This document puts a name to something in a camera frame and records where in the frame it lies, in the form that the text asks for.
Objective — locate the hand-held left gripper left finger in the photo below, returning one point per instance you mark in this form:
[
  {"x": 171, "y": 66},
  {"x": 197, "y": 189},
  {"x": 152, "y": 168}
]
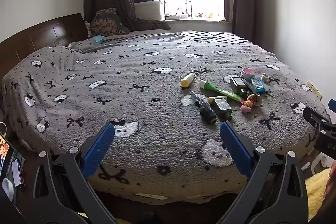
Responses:
[{"x": 98, "y": 148}]

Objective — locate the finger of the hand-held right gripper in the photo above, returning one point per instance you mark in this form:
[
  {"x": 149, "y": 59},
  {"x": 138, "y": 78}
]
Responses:
[
  {"x": 313, "y": 117},
  {"x": 332, "y": 104}
]

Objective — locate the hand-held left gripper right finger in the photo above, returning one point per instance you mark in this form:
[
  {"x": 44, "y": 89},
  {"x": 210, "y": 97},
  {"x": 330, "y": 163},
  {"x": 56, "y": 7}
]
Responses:
[{"x": 236, "y": 146}]

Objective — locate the dark green labelled bottle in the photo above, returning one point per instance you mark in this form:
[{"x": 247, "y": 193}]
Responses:
[
  {"x": 222, "y": 107},
  {"x": 237, "y": 83}
]

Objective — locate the grey plastic item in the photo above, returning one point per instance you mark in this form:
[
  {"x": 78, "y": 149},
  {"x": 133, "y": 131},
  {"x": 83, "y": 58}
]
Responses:
[{"x": 196, "y": 97}]

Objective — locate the blue snack packet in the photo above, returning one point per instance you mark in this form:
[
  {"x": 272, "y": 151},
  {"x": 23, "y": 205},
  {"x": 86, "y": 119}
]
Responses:
[{"x": 258, "y": 85}]

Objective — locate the white bottle with yellow cap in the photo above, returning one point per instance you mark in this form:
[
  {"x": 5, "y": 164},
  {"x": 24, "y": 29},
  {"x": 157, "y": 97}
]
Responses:
[{"x": 187, "y": 79}]

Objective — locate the person's right hand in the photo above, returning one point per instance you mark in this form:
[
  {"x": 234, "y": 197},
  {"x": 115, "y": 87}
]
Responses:
[{"x": 331, "y": 183}]

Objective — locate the small white round object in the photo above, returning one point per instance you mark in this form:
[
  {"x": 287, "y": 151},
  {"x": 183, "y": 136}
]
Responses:
[{"x": 324, "y": 161}]

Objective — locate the black cylindrical bottle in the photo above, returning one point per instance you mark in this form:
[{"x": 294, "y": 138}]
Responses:
[{"x": 208, "y": 115}]

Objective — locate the yellow fluffy rug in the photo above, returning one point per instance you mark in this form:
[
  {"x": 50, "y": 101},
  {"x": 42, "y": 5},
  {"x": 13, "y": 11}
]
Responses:
[{"x": 316, "y": 187}]

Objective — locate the pale yellow tube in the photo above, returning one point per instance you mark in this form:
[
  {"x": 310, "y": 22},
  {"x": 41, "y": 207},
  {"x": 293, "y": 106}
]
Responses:
[{"x": 217, "y": 99}]

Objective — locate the green toothpaste tube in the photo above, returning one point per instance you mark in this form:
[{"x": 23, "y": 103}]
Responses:
[{"x": 218, "y": 89}]

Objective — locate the small white cap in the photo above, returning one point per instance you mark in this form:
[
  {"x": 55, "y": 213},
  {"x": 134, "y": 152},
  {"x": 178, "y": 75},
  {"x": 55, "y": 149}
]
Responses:
[{"x": 264, "y": 77}]

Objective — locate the grey printed fleece blanket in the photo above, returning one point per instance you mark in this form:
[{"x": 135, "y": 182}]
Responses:
[{"x": 118, "y": 87}]

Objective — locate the pink round tin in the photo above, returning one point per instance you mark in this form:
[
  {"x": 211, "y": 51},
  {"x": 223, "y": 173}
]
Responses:
[{"x": 248, "y": 72}]

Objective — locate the black phone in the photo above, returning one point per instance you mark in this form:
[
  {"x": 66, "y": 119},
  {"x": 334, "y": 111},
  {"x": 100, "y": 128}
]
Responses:
[{"x": 17, "y": 173}]

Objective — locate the tablet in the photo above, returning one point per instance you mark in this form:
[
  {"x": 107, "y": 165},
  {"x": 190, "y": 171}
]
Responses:
[{"x": 4, "y": 155}]

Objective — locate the white charger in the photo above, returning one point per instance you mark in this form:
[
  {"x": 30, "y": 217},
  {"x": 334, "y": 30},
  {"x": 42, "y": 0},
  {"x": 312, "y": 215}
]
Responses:
[{"x": 8, "y": 188}]

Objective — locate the teal cloth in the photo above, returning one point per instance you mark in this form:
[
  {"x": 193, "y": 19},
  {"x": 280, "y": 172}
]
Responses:
[{"x": 98, "y": 39}]

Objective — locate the brown floral cushion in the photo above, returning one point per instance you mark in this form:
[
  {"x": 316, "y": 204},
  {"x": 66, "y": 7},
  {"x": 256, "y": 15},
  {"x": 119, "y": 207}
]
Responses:
[{"x": 107, "y": 23}]

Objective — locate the brown wooden headboard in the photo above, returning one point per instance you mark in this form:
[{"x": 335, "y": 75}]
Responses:
[{"x": 44, "y": 32}]

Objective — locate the dark cloth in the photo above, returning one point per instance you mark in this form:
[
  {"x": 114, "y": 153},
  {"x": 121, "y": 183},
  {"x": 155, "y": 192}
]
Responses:
[{"x": 152, "y": 24}]

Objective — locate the white storage box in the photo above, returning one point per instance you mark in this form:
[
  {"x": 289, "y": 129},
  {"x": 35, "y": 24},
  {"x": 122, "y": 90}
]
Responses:
[{"x": 147, "y": 10}]

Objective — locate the metal drying rack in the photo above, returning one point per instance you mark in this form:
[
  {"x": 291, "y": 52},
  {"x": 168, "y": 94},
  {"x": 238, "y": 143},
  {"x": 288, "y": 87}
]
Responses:
[{"x": 177, "y": 2}]

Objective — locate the wall outlets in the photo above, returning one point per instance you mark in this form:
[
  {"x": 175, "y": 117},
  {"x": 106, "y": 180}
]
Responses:
[{"x": 314, "y": 90}]

